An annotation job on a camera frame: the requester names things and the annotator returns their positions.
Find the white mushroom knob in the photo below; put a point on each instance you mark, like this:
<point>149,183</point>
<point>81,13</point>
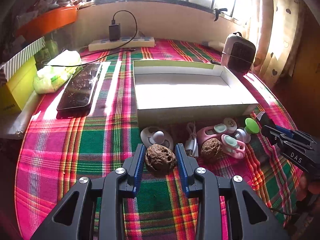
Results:
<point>242,135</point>

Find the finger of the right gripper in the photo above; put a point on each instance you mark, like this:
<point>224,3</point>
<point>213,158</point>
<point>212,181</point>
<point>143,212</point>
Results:
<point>267,131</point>
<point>287,131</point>

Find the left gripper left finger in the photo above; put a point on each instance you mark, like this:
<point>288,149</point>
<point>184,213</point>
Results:
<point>74,215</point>

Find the white round dome gadget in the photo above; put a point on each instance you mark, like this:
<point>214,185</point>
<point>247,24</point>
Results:
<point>155,135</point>

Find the green tissue pack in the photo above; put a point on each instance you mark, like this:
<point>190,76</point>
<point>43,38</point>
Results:
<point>56,72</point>

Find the small desktop fan heater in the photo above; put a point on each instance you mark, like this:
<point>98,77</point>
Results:
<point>238,54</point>

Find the black charger adapter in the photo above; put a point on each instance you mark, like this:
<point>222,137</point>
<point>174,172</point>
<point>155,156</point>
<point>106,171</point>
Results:
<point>114,31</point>

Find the black window clip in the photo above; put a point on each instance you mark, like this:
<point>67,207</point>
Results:
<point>217,12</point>

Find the beige heart curtain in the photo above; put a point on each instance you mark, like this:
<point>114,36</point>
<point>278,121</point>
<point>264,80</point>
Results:
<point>275,28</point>

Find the yellow green striped box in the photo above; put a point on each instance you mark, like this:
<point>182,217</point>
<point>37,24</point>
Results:
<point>17,78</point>

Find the green white suction cup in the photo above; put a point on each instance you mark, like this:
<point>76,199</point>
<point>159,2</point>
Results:
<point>251,126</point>

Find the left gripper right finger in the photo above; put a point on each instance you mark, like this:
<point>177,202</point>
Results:
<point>248,217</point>

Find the brown walnut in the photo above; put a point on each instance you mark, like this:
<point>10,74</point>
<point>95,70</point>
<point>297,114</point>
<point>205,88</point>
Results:
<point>160,160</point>
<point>210,149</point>

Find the white cardboard box tray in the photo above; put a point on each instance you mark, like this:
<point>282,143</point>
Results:
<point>172,92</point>

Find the orange plastic tray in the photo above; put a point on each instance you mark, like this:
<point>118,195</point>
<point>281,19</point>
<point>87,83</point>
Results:
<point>47,22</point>

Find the white power strip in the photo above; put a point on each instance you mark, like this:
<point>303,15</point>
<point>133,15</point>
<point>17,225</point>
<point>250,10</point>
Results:
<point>106,44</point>

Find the white round smiley cap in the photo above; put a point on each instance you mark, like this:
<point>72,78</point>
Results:
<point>230,124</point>

